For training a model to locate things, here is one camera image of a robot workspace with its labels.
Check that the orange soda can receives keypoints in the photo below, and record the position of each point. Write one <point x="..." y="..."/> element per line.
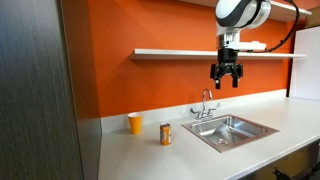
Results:
<point x="165" y="135"/>

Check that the white counter backsplash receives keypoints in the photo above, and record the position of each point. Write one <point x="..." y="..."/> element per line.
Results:
<point x="156" y="115"/>

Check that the stainless steel sink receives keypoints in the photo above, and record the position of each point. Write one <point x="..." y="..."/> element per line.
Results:
<point x="206" y="131"/>

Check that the long white wall shelf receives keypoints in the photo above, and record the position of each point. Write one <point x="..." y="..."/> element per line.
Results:
<point x="173" y="54"/>

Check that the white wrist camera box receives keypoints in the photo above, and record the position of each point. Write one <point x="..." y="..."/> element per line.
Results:
<point x="250" y="45"/>

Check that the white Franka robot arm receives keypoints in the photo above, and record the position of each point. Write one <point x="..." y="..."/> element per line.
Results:
<point x="233" y="11"/>

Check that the white tall side panel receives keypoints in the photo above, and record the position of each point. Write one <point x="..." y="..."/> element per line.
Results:
<point x="306" y="63"/>

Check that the round sink drain strainer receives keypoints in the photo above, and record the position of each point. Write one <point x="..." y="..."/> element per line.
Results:
<point x="222" y="141"/>

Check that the dark wood cabinet panel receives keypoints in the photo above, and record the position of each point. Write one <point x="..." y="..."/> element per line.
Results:
<point x="36" y="93"/>

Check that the orange paper cup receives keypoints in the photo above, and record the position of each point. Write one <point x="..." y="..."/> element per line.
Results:
<point x="135" y="124"/>

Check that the high white wall shelf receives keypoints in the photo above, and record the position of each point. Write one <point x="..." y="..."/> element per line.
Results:
<point x="283" y="11"/>

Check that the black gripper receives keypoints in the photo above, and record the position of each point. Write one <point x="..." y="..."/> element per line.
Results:
<point x="227" y="63"/>

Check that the chrome faucet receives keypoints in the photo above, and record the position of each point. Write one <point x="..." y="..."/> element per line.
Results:
<point x="204" y="111"/>

